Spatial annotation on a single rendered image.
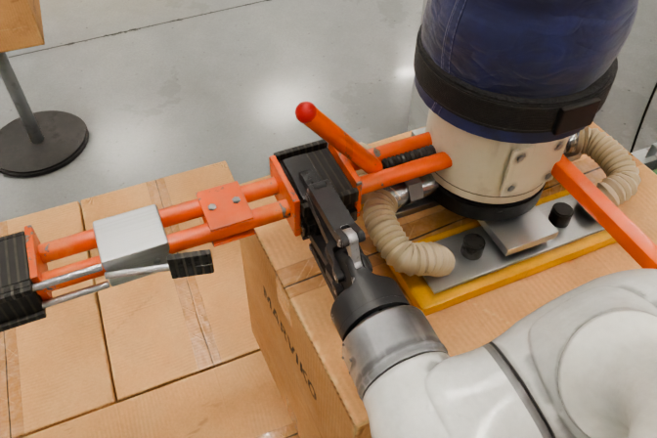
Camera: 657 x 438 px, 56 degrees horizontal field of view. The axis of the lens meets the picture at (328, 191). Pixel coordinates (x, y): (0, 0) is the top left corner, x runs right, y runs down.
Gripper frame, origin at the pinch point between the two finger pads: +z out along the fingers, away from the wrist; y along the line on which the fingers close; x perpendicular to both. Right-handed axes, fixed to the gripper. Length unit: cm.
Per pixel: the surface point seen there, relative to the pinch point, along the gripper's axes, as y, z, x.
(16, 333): 65, 43, -53
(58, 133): 117, 177, -47
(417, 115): 91, 103, 81
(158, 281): 65, 45, -21
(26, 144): 117, 175, -60
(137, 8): 119, 272, 3
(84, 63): 119, 230, -30
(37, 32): 53, 145, -37
